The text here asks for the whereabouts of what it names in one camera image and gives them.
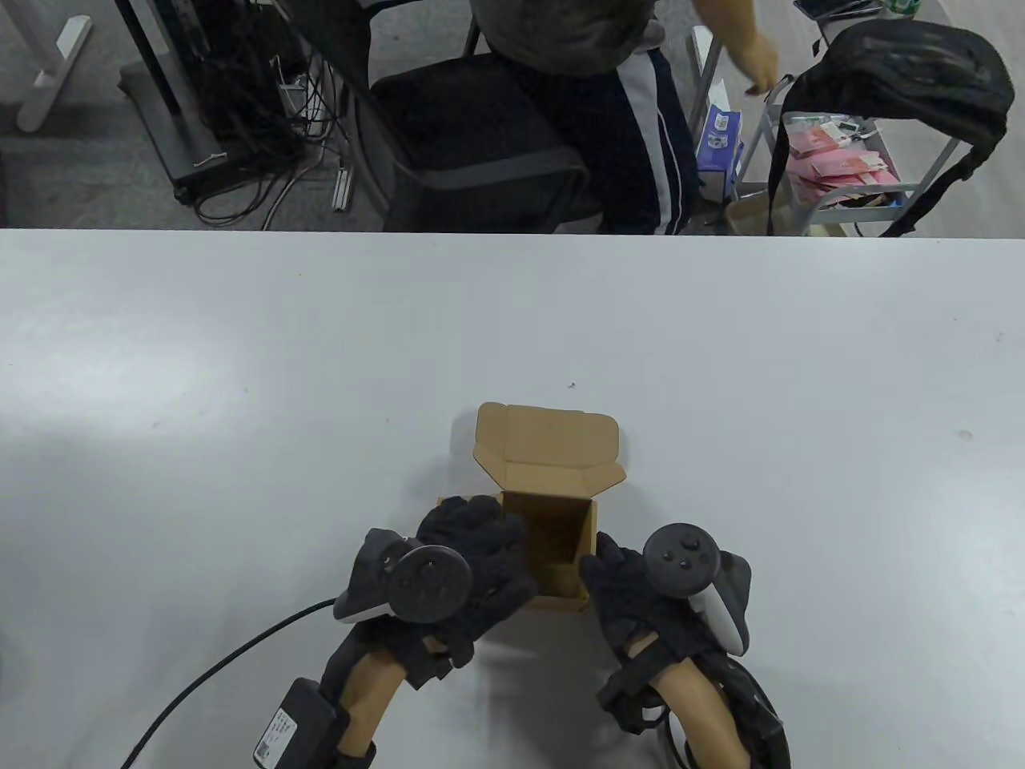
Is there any person's left hand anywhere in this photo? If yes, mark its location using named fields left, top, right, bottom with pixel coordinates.
left=340, top=495, right=539, bottom=670

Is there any person's right hand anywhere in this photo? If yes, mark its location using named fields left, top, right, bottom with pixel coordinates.
left=581, top=533, right=750, bottom=662

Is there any small brown cardboard mailer box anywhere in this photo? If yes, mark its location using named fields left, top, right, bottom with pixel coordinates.
left=436, top=402, right=627, bottom=614

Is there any person's right forearm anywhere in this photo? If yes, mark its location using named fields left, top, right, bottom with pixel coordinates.
left=599, top=641, right=770, bottom=769

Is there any person's left forearm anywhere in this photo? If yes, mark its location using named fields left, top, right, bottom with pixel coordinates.
left=320, top=633, right=449, bottom=769

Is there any beige cardboard box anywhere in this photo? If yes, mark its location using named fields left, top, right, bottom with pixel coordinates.
left=727, top=192, right=850, bottom=237

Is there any black left hand controller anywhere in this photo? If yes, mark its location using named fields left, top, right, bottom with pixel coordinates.
left=333, top=529, right=473, bottom=626

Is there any black hand controller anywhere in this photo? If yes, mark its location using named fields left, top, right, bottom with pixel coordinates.
left=643, top=523, right=754, bottom=654
left=333, top=529, right=473, bottom=626

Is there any black right hand controller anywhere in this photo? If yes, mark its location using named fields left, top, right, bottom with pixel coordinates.
left=643, top=523, right=754, bottom=654

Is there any black office chair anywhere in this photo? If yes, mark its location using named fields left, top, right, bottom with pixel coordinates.
left=276, top=0, right=601, bottom=233

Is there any grey metal cart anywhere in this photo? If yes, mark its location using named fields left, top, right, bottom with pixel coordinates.
left=733, top=76, right=966, bottom=237

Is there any blue and white carton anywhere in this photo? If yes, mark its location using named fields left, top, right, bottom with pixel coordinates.
left=695, top=80, right=744, bottom=201

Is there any pile of pink packets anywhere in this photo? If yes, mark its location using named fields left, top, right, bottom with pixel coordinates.
left=787, top=120, right=902, bottom=201

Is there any grey metal floor stand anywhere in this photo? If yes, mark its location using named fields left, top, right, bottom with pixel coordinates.
left=112, top=0, right=321, bottom=203

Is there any white and grey desk leg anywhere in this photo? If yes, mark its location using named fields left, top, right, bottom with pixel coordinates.
left=690, top=24, right=722, bottom=137

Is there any black backpack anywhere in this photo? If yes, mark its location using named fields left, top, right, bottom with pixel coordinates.
left=767, top=18, right=1016, bottom=237

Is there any white desk foot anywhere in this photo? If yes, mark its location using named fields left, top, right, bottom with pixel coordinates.
left=16, top=0, right=93, bottom=133

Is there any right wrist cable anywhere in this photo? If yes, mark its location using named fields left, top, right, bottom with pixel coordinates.
left=658, top=705, right=697, bottom=769

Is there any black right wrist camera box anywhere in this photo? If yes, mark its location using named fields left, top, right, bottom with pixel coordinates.
left=721, top=657, right=790, bottom=769

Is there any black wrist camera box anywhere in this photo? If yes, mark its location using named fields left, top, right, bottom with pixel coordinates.
left=253, top=678, right=349, bottom=769
left=721, top=657, right=790, bottom=769

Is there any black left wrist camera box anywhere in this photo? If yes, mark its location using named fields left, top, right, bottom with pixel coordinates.
left=253, top=678, right=349, bottom=769

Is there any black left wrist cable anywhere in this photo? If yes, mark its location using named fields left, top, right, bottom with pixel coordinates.
left=122, top=597, right=337, bottom=769

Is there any tangle of black cables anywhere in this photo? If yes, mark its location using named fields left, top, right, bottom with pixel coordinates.
left=188, top=0, right=353, bottom=227

